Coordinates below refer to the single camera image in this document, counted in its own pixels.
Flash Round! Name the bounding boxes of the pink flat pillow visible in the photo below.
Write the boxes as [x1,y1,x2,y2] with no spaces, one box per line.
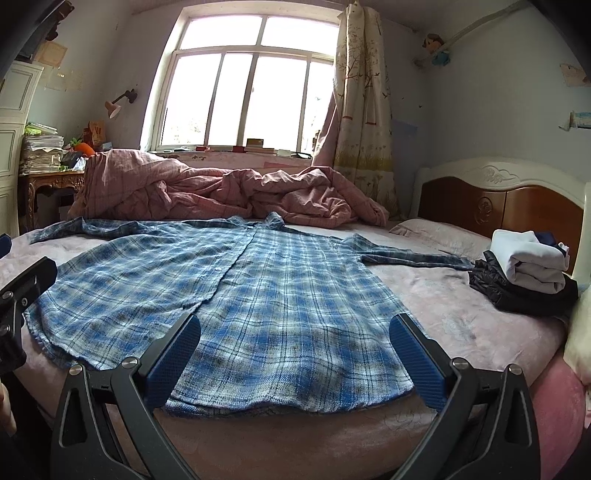
[390,218,491,260]

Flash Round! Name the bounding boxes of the person's left hand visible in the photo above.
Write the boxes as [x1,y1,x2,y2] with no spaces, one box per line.
[0,383,17,436]

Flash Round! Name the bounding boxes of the blue picture card on wall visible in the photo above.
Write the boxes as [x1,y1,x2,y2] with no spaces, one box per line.
[559,111,591,132]

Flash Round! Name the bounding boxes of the folded white garment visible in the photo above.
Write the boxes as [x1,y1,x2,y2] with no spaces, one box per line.
[490,229,570,294]

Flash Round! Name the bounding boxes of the small box on windowsill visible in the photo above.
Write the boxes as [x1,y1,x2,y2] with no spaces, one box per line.
[246,138,263,148]

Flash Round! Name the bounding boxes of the pink crumpled quilt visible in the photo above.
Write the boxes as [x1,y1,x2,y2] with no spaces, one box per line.
[68,149,389,229]

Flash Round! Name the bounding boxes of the white and wood headboard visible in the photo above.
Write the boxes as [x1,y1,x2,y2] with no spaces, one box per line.
[410,157,590,283]

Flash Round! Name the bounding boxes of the pink wall lamp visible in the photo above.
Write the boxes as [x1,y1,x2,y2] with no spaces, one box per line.
[104,89,138,119]

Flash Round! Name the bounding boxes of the wooden carved side table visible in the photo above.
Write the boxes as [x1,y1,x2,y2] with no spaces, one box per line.
[17,170,84,233]

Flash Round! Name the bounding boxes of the torn paper wall sticker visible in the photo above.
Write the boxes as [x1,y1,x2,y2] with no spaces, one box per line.
[560,63,591,88]

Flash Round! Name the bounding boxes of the cream pillow at bedside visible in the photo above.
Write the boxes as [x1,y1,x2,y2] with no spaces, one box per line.
[563,288,591,386]

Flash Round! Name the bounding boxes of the white wardrobe cabinet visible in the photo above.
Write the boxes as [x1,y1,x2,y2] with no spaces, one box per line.
[0,61,44,237]

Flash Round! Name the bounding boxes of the cartoon doll wall decoration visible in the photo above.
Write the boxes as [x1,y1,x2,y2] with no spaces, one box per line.
[423,33,451,67]

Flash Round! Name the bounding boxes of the orange plush toy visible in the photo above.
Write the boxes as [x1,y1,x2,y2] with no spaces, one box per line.
[73,142,95,157]

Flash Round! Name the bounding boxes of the white framed window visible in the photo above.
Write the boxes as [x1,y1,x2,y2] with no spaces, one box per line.
[140,1,341,156]

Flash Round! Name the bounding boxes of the stack of papers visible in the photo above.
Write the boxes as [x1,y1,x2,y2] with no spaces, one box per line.
[19,122,64,175]

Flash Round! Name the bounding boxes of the white wall pipe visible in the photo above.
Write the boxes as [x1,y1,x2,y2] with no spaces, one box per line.
[413,1,532,69]

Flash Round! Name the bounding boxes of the cream patterned curtain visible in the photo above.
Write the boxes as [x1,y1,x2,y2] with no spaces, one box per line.
[312,2,401,219]

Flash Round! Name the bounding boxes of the blue plaid shirt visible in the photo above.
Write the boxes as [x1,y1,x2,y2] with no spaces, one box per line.
[25,214,471,416]

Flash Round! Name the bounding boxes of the folded black jacket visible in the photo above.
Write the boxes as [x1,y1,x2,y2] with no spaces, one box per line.
[469,250,579,317]

